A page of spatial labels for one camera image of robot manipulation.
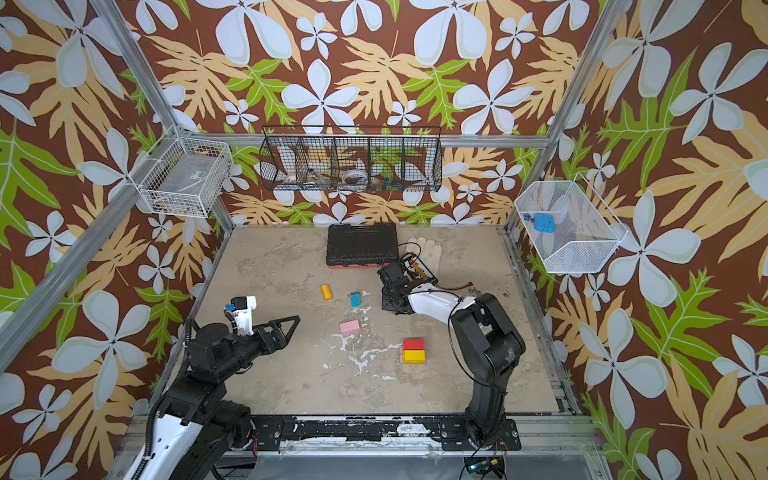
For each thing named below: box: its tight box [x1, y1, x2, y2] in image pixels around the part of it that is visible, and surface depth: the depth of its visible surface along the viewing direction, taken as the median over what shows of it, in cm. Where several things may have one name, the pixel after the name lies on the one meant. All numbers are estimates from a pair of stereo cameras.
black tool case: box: [326, 222, 399, 269], surface depth 113 cm
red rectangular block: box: [403, 339, 425, 351], surface depth 89 cm
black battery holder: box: [400, 252, 439, 285], surface depth 107 cm
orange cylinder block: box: [320, 284, 333, 302], surface depth 103 cm
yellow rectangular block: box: [403, 350, 427, 364], surface depth 84 cm
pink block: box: [339, 319, 360, 333], surface depth 95 cm
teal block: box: [350, 291, 361, 308], surface depth 101 cm
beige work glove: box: [405, 236, 441, 279], surface depth 113 cm
